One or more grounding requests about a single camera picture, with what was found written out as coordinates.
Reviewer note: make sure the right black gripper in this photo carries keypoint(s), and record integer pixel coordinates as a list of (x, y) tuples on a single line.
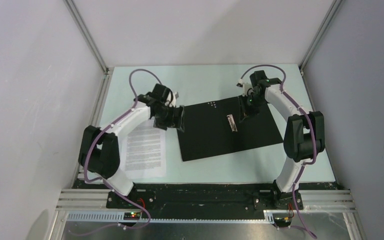
[(247, 113)]

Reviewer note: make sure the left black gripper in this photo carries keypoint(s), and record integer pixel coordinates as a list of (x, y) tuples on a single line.
[(174, 122)]

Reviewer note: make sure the metal folder clip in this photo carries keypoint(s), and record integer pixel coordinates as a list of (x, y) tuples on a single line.
[(232, 124)]

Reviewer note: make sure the red and black folder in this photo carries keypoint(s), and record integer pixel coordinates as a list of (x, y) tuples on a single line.
[(207, 132)]

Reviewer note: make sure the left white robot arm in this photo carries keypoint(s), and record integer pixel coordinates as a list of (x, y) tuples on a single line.
[(100, 149)]

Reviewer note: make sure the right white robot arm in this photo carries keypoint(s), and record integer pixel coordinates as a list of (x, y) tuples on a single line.
[(304, 135)]

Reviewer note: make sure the printed white paper sheet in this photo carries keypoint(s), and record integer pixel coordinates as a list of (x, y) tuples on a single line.
[(143, 152)]

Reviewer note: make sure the left controller board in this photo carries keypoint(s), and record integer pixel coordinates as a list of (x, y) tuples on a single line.
[(130, 216)]

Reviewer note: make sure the controller board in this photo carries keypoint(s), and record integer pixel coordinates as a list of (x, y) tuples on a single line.
[(282, 222), (130, 216)]

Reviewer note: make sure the right controller board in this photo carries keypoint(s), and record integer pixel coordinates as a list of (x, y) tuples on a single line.
[(282, 222)]

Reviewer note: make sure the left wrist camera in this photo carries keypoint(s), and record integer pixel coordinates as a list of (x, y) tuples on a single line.
[(172, 98)]

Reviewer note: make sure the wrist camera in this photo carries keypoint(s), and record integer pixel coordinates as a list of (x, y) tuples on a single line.
[(172, 98), (246, 88)]

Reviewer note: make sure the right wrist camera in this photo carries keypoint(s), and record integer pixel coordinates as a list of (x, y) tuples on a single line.
[(246, 88)]

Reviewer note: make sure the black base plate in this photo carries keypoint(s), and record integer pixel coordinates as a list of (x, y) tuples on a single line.
[(200, 202)]

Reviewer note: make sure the right aluminium corner post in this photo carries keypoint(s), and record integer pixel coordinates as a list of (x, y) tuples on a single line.
[(321, 32)]

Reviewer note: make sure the aluminium corner post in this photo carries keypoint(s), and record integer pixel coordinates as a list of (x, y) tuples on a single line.
[(321, 32), (86, 34)]

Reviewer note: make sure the aluminium frame rail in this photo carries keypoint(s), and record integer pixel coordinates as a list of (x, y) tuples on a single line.
[(347, 208)]

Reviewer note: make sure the left aluminium corner post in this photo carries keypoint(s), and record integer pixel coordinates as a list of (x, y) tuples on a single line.
[(86, 34)]

